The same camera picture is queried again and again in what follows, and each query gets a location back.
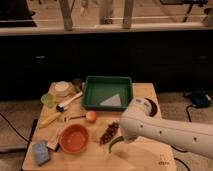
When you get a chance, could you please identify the orange peach fruit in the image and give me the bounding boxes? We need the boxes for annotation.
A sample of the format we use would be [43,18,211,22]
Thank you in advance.
[86,111,97,123]

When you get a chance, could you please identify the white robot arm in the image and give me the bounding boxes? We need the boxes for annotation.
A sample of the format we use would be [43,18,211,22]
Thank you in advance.
[120,97,213,159]

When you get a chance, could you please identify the green pepper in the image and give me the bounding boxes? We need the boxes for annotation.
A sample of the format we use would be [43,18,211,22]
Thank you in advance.
[108,136,124,154]

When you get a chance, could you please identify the orange red bowl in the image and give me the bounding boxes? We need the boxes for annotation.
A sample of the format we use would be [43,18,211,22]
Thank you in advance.
[59,124,89,154]

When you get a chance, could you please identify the dark maroon bowl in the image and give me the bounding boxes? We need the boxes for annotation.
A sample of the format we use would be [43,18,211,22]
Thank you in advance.
[145,98,158,117]

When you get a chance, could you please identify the black cable right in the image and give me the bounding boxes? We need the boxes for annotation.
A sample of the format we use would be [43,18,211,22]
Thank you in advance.
[170,104,198,154]

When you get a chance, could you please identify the green plastic cup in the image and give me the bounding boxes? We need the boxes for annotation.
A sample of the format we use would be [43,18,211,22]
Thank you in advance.
[41,93,55,108]

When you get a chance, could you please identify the black cable left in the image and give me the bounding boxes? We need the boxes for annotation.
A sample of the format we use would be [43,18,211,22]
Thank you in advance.
[0,112,31,144]

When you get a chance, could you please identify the green plastic tray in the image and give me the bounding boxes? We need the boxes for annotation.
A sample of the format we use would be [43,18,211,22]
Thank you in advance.
[82,76,133,111]

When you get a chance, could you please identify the white handled brush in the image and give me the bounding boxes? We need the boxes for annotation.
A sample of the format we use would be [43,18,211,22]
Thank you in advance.
[56,92,83,112]

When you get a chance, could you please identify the black cable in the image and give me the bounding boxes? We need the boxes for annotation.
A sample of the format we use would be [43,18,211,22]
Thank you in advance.
[170,104,198,154]
[0,112,31,144]

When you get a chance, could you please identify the black device on floor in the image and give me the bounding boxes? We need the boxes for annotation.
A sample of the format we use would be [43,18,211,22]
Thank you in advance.
[184,91,212,108]

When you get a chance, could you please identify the bunch of dark grapes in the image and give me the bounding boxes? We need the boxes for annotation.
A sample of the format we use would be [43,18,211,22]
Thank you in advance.
[99,122,119,145]

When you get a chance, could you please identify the white round container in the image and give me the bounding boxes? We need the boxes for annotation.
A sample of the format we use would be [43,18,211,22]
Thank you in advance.
[54,81,70,97]

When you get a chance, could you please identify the yellow banana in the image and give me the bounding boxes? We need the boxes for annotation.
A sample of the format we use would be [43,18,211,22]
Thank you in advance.
[39,112,61,128]

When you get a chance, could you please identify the small wooden block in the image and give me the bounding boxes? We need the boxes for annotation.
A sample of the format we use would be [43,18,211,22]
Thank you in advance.
[47,137,60,151]

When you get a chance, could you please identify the blue sponge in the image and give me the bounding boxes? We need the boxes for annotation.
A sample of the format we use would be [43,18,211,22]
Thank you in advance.
[32,140,50,166]

